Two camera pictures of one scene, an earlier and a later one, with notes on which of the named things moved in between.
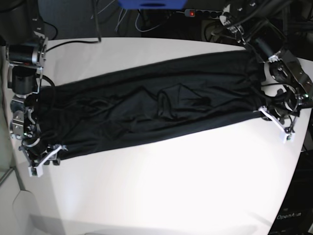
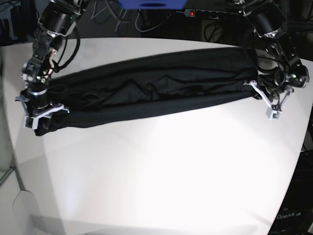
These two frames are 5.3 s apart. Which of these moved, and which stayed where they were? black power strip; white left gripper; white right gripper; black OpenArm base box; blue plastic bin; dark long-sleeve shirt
Moved: dark long-sleeve shirt; white left gripper; white right gripper
Stayed: black power strip; blue plastic bin; black OpenArm base box
